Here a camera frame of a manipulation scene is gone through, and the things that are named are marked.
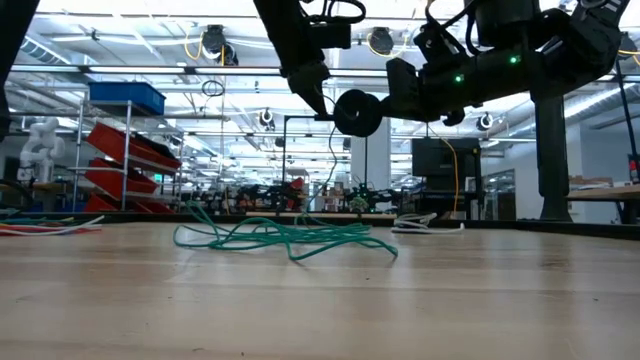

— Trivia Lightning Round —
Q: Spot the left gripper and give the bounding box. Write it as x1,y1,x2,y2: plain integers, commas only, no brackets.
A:
252,0,332,121

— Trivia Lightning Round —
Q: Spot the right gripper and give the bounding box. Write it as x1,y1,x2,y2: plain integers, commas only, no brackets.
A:
381,48,540,127

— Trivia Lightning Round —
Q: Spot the green cord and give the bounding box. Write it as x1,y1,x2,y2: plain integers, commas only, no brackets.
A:
172,119,400,262

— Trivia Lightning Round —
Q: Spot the white cord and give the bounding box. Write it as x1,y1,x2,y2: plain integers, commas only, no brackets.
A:
390,212,466,235

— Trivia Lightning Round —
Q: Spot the black monitor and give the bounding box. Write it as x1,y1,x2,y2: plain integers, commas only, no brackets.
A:
410,137,482,179

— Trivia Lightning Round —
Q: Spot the white structural column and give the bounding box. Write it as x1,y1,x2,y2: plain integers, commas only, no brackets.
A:
349,119,393,214

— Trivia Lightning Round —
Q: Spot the black monitor cart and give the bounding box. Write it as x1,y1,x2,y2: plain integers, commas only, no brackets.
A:
407,174,516,224

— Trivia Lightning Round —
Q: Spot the wooden workstation table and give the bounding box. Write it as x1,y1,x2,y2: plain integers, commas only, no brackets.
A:
243,211,400,221

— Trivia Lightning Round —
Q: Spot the tall black upright panel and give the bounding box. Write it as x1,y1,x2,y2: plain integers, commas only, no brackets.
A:
533,97,575,224

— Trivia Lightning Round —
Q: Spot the metal shelf rack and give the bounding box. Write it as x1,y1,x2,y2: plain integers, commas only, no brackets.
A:
67,97,184,215

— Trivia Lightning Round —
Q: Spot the blue plastic bin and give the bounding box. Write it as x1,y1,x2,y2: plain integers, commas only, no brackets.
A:
88,81,167,117

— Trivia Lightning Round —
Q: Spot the red plastic shelf bin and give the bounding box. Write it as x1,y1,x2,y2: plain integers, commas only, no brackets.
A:
87,122,182,174
83,158,160,200
82,193,176,216

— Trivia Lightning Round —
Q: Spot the thin black pole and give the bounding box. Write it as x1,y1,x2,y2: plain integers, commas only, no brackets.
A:
613,59,640,169

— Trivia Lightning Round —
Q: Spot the light wooden table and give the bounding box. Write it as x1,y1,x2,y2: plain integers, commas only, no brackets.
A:
566,183,640,226

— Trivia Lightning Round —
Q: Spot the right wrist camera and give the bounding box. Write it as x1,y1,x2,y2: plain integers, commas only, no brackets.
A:
413,20,474,74

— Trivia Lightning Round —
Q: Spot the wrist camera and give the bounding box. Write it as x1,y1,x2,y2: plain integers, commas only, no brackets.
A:
307,20,354,51
413,20,474,74

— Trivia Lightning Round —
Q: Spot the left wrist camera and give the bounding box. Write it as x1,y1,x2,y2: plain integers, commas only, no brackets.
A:
307,20,354,51

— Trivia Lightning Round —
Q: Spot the black workstation frame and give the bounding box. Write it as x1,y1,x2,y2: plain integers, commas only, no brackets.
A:
281,113,370,214

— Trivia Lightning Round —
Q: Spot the black left camera cable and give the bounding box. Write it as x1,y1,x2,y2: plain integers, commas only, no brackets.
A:
304,0,367,25

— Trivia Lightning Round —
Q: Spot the thin yellow drop cable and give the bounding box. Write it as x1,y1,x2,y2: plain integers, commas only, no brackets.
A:
438,137,460,214

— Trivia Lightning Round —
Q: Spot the black cable loop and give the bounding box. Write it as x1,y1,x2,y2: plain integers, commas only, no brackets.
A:
200,79,226,99

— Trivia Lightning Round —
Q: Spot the silver ventilation duct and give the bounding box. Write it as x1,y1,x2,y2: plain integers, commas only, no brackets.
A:
19,34,74,67

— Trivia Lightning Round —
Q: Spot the multicoloured wire bundle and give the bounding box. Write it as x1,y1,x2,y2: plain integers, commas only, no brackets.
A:
0,213,106,238

